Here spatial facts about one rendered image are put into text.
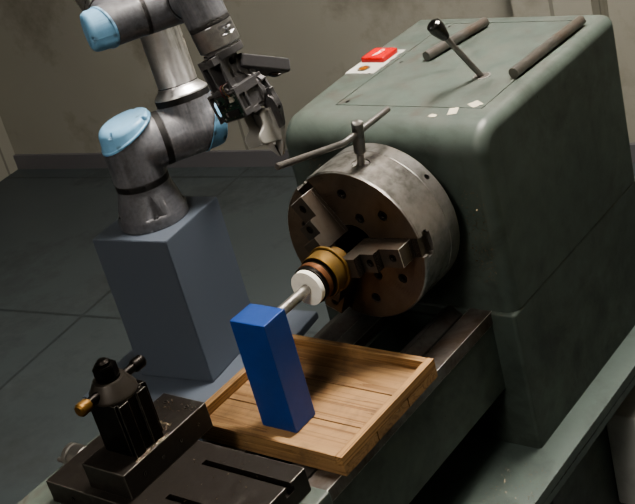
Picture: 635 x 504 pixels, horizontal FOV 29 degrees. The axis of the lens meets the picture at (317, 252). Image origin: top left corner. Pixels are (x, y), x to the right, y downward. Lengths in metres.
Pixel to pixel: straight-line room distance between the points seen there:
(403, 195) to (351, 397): 0.38
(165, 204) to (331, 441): 0.70
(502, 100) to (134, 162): 0.75
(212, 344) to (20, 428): 1.76
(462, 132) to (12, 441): 2.41
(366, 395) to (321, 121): 0.58
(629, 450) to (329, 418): 0.89
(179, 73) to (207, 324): 0.54
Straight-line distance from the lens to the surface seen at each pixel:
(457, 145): 2.26
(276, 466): 1.96
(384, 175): 2.22
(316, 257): 2.20
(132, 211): 2.56
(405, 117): 2.35
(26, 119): 6.54
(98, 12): 2.16
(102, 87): 6.10
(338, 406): 2.21
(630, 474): 2.90
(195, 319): 2.59
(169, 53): 2.53
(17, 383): 4.59
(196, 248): 2.58
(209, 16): 2.07
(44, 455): 4.11
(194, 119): 2.53
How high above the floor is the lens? 2.10
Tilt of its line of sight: 26 degrees down
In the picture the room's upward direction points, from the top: 16 degrees counter-clockwise
